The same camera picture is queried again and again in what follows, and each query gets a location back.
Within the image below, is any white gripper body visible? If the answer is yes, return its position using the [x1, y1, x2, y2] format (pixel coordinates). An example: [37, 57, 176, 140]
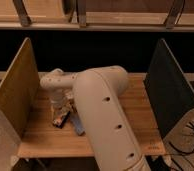
[49, 89, 74, 118]

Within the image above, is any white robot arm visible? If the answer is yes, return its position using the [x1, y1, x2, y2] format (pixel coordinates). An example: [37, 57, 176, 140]
[40, 66, 151, 171]

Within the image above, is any left wooden divider panel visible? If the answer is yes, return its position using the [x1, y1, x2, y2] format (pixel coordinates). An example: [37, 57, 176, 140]
[0, 38, 39, 142]

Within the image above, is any right dark divider panel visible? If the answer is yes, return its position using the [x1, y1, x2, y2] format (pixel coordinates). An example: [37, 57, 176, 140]
[144, 39, 194, 138]

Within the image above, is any wooden shelf frame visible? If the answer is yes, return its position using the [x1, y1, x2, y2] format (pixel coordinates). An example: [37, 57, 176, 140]
[0, 0, 194, 32]

